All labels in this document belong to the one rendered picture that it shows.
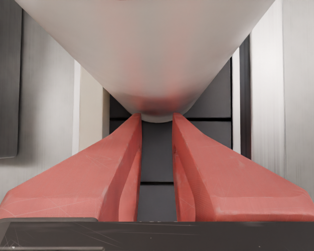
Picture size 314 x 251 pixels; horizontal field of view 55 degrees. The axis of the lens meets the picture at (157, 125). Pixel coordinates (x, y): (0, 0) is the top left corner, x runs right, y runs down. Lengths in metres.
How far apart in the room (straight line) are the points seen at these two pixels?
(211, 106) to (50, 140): 0.13
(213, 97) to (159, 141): 0.04
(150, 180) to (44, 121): 0.11
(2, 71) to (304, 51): 0.22
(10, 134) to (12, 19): 0.08
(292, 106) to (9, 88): 0.21
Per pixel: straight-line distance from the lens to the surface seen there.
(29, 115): 0.25
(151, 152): 0.18
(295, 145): 0.25
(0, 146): 0.23
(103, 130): 0.15
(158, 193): 0.18
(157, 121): 0.17
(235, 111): 0.19
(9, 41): 0.25
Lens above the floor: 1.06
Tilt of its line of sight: 86 degrees down
